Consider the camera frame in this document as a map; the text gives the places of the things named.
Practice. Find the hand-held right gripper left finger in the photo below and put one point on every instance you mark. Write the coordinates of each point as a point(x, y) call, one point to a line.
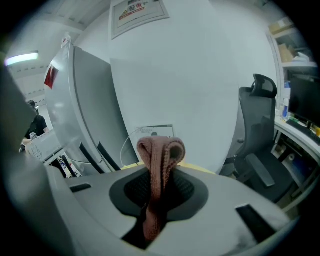
point(136, 233)

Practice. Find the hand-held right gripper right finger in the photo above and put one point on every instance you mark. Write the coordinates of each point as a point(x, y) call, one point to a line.
point(162, 223)

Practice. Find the white router with black vent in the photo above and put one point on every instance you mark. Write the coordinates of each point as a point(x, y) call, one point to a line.
point(95, 215)

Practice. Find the pink knitted cloth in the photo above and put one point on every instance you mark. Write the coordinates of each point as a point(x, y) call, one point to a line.
point(157, 175)

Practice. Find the yellow mat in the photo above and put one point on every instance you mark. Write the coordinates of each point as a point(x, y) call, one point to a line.
point(195, 167)

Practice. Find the white appliance box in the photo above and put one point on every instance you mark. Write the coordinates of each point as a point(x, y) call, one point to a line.
point(43, 147)

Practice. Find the black mesh office chair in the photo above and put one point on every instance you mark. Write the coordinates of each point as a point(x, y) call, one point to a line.
point(257, 140)

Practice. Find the grey refrigerator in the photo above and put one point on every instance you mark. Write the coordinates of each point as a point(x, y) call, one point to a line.
point(90, 112)

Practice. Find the white office desk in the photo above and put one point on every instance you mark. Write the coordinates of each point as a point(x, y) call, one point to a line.
point(287, 131)

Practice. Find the white and blue bottle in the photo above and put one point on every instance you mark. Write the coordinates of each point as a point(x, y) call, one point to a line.
point(285, 108)

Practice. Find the black keyboard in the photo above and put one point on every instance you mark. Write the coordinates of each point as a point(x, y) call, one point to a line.
point(305, 131)

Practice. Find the red sticker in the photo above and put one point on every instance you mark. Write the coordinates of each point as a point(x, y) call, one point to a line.
point(51, 78)

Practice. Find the black computer monitor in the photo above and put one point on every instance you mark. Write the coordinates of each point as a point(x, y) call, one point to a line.
point(303, 100)

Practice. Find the white storage shelf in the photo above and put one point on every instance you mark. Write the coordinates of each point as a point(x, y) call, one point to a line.
point(280, 65)

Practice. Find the ceiling tube light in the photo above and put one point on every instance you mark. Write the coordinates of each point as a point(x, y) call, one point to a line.
point(21, 58)

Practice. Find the open cardboard box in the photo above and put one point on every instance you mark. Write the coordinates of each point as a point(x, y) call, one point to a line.
point(286, 53)

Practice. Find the flat cardboard box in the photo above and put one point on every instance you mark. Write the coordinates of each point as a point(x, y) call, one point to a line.
point(281, 25)

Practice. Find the grey wall electrical panel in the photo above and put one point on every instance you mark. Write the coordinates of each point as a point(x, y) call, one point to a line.
point(140, 17)

